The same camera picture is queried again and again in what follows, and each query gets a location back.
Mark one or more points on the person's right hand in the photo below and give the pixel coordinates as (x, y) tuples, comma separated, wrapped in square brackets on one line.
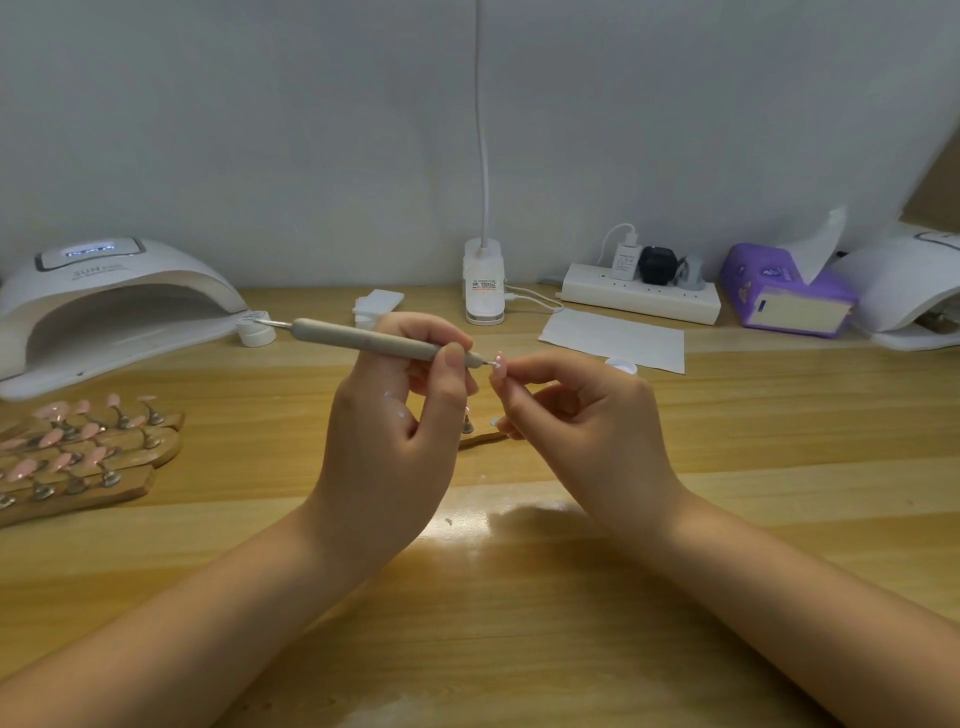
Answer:
[(600, 438)]

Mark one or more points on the person's left hand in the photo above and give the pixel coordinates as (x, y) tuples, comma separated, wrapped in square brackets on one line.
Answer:
[(383, 458)]

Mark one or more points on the white gel jar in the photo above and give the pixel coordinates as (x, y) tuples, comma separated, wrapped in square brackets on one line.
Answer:
[(621, 365)]

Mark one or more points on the wooden nail holder strip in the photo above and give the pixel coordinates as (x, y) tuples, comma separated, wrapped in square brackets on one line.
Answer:
[(483, 438)]

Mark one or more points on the grey dotting pen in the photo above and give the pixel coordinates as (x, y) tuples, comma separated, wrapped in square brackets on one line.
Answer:
[(353, 336)]

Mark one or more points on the pink nail tip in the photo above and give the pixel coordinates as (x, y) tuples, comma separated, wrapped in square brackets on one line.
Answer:
[(498, 365)]

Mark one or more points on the wooden stands with pink nails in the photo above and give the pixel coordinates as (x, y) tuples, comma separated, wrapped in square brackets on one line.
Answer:
[(83, 458)]

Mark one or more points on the white nail lamp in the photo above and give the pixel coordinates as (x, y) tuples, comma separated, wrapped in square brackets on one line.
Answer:
[(108, 294), (908, 288)]

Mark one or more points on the person's left forearm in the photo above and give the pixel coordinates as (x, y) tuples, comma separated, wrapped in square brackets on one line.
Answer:
[(150, 645)]

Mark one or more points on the person's right forearm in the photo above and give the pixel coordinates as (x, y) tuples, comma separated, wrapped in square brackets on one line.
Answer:
[(818, 623)]

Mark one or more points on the white desk lamp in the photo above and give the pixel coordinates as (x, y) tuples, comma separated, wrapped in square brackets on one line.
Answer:
[(483, 282)]

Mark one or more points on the white paper sheet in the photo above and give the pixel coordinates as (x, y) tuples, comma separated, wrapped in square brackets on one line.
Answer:
[(612, 341)]

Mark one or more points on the white power strip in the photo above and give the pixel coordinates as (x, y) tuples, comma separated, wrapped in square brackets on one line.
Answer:
[(641, 293)]

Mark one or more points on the stack of white cotton pads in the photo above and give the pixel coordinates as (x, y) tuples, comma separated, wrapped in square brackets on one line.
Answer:
[(377, 305)]

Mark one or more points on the white charger plug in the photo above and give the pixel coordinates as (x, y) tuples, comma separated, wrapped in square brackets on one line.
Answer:
[(626, 261)]

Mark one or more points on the small closed white jar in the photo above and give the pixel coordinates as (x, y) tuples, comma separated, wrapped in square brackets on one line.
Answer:
[(257, 330)]

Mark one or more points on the black plug adapter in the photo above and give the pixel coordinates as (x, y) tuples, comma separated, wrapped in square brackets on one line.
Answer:
[(659, 266)]

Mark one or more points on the grey plug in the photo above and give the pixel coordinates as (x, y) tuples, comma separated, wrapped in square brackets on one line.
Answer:
[(692, 273)]

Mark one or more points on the purple tissue box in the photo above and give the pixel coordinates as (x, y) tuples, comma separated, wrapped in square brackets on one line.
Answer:
[(759, 288)]

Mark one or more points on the white tissue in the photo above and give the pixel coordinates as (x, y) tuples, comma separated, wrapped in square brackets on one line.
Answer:
[(821, 245)]

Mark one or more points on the brown wooden board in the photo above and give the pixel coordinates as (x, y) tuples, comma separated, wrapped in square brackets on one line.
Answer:
[(938, 180)]

